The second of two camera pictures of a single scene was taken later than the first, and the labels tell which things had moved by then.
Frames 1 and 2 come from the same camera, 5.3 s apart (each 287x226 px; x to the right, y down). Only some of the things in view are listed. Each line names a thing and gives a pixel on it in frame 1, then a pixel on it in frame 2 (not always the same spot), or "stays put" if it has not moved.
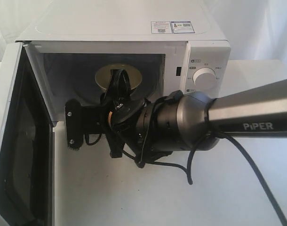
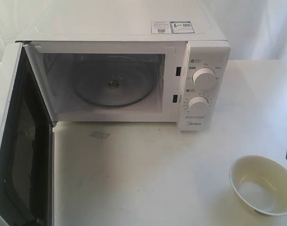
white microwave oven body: (165, 46) stays put
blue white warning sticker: (171, 27) stays put
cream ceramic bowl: (103, 75) -> (264, 185)
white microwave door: (24, 119) stays put
